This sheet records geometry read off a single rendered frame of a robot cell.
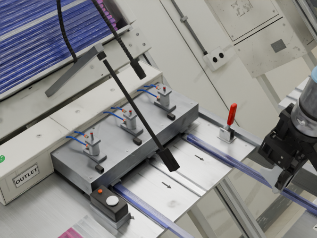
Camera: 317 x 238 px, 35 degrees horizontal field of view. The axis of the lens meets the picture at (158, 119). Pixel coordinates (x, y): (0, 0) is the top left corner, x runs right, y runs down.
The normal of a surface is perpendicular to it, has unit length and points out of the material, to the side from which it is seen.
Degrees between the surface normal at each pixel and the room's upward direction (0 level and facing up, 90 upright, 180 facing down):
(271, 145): 90
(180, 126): 135
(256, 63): 90
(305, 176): 90
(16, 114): 90
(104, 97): 45
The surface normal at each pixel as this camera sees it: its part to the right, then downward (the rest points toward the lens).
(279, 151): -0.69, 0.49
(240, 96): 0.50, -0.24
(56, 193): -0.04, -0.76
